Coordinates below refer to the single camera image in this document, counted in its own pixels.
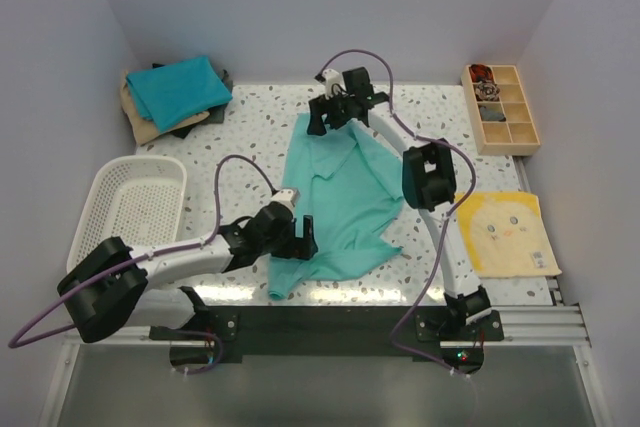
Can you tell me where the wooden compartment box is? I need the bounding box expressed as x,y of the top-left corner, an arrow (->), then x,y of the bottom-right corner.
460,64 -> 541,157

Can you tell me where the dark grey rolled cloth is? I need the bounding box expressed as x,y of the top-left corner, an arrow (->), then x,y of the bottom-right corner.
478,104 -> 506,122

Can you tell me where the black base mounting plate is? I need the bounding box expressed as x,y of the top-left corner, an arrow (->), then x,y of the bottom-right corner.
149,306 -> 505,374

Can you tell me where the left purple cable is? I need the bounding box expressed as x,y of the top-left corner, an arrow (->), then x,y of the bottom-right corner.
8,153 -> 281,376

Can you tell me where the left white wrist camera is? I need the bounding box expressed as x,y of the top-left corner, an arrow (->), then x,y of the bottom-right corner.
271,188 -> 300,210

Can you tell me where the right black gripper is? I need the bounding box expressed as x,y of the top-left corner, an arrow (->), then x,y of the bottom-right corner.
307,87 -> 355,137

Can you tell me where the grey patterned rolled cloth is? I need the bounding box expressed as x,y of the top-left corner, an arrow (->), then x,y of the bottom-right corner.
474,82 -> 501,102

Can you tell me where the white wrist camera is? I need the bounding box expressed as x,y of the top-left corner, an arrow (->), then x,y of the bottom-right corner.
271,188 -> 300,210
314,68 -> 344,99

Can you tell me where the white plastic laundry basket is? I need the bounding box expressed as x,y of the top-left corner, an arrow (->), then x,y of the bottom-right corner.
66,155 -> 187,272

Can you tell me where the yellow chick towel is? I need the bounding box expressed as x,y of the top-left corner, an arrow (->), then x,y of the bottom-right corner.
456,191 -> 561,279

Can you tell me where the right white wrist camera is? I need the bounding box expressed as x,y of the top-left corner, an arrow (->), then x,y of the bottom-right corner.
314,68 -> 344,99

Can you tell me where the red black patterned cloth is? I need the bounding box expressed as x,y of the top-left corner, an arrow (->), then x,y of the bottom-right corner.
469,64 -> 495,83

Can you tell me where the folded teal t shirt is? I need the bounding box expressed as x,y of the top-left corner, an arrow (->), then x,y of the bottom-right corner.
126,56 -> 232,133

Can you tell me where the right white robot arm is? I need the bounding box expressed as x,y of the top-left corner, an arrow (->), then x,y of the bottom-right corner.
307,67 -> 492,340

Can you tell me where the folded tan t shirt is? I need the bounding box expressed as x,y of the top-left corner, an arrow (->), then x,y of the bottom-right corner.
119,70 -> 210,146

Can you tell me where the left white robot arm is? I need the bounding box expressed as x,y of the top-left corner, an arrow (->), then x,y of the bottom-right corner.
58,201 -> 318,343

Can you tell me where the mint green t shirt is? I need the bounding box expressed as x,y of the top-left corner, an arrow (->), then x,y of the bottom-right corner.
268,114 -> 404,300

